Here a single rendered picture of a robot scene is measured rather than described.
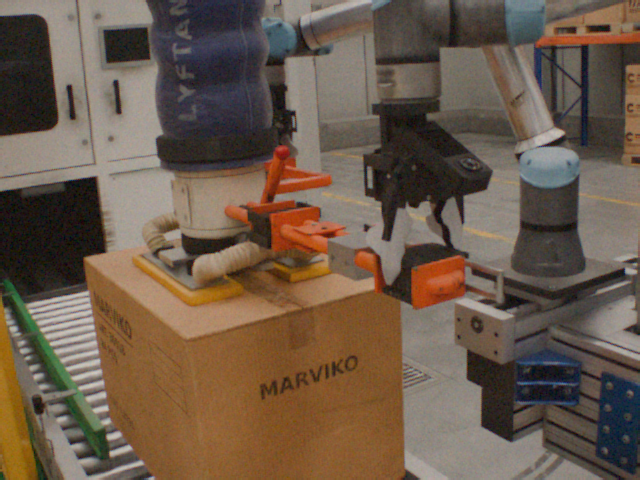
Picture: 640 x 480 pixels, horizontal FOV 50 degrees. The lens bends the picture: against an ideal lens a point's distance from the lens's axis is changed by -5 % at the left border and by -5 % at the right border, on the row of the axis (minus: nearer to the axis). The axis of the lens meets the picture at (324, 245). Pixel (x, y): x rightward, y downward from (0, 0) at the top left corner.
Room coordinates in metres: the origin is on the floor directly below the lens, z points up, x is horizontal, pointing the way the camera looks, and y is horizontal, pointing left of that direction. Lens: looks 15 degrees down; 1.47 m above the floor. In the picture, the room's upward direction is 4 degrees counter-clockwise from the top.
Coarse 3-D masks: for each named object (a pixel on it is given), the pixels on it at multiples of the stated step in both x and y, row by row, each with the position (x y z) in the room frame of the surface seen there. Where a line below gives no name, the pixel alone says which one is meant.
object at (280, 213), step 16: (256, 208) 1.14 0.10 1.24; (272, 208) 1.15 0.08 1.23; (288, 208) 1.16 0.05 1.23; (304, 208) 1.10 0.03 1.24; (320, 208) 1.12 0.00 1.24; (256, 224) 1.10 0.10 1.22; (272, 224) 1.07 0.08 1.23; (288, 224) 1.08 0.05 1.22; (256, 240) 1.11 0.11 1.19; (272, 240) 1.08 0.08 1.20; (288, 240) 1.08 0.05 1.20
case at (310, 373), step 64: (128, 256) 1.48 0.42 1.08; (320, 256) 1.39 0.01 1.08; (128, 320) 1.24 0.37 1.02; (192, 320) 1.06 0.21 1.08; (256, 320) 1.05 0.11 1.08; (320, 320) 1.11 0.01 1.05; (384, 320) 1.18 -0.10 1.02; (128, 384) 1.30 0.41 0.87; (192, 384) 0.99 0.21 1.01; (256, 384) 1.04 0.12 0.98; (320, 384) 1.10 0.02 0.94; (384, 384) 1.17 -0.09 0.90; (192, 448) 1.02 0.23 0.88; (256, 448) 1.03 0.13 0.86; (320, 448) 1.10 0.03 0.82; (384, 448) 1.17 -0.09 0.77
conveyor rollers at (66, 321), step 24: (48, 312) 2.70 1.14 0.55; (72, 312) 2.68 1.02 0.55; (48, 336) 2.44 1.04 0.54; (72, 336) 2.41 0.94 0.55; (72, 360) 2.21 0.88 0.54; (96, 360) 2.18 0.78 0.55; (48, 384) 2.01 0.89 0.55; (96, 384) 2.00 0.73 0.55; (96, 408) 1.83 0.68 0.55; (72, 432) 1.69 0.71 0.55; (96, 456) 1.56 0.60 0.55; (120, 456) 1.57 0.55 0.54
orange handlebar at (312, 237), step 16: (288, 176) 1.64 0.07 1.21; (304, 176) 1.58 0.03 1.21; (320, 176) 1.50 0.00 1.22; (288, 192) 1.45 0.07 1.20; (240, 208) 1.22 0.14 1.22; (304, 224) 1.09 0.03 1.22; (320, 224) 1.05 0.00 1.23; (336, 224) 1.04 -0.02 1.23; (304, 240) 1.01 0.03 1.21; (320, 240) 0.98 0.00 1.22; (368, 256) 0.88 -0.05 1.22; (432, 288) 0.77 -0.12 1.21; (448, 288) 0.77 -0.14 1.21
